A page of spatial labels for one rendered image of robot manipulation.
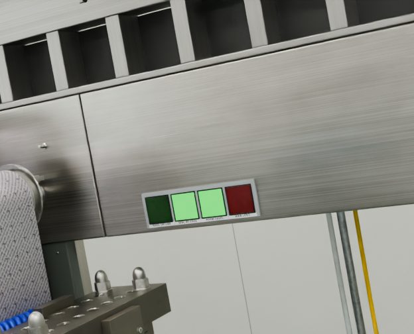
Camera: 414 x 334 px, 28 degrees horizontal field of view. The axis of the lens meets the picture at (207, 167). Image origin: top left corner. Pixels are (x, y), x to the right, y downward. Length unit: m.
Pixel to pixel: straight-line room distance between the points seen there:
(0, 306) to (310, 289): 2.68
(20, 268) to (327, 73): 0.70
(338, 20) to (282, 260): 2.78
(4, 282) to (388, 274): 2.61
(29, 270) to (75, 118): 0.32
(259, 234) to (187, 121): 2.62
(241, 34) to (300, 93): 0.20
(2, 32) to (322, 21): 0.69
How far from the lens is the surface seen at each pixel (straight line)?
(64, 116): 1.75
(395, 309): 4.03
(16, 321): 1.61
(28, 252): 1.68
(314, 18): 1.56
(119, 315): 1.54
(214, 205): 1.57
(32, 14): 1.79
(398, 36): 1.43
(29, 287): 1.68
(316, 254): 4.08
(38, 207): 1.72
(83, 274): 2.03
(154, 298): 1.68
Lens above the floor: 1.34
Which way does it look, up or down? 3 degrees down
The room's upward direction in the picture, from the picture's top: 10 degrees counter-clockwise
